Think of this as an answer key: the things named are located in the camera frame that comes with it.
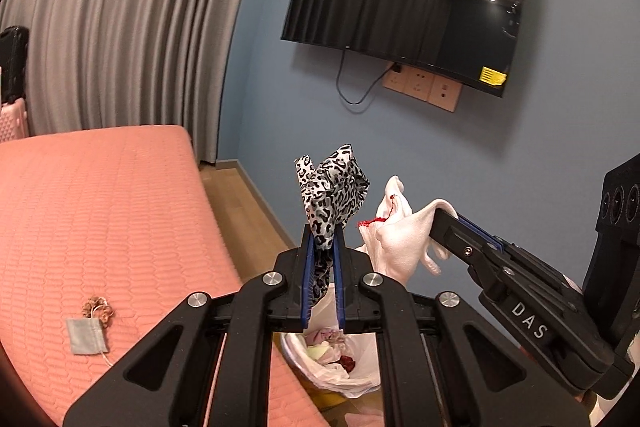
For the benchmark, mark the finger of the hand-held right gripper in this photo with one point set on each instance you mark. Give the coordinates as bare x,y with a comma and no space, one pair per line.
480,231
460,242

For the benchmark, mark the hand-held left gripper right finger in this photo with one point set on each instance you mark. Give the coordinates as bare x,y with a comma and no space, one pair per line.
340,297

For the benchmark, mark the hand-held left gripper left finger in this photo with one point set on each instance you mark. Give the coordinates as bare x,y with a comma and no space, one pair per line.
307,287

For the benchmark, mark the pink cloth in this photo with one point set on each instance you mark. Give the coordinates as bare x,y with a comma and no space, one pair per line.
325,336

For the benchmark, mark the bin with white liner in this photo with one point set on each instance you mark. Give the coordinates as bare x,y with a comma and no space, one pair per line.
365,357

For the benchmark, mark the dark red cloth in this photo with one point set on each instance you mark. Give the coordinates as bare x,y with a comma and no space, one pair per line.
347,363

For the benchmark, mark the leopard print cloth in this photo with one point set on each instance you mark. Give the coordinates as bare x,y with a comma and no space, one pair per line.
330,187

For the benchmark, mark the yellow trash bin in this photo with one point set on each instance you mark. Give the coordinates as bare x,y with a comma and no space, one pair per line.
325,399

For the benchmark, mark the yellow sticker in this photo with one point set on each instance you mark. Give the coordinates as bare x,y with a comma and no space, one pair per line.
492,76

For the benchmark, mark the pink quilted bed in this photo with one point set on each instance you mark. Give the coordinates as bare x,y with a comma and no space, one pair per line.
100,217

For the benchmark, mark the grey curtain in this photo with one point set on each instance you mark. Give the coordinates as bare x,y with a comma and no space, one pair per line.
125,32

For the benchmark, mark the pink suitcase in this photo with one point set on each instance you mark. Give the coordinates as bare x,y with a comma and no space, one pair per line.
12,124

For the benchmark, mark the beige wall outlet panel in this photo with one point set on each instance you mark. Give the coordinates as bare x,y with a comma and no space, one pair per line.
417,82

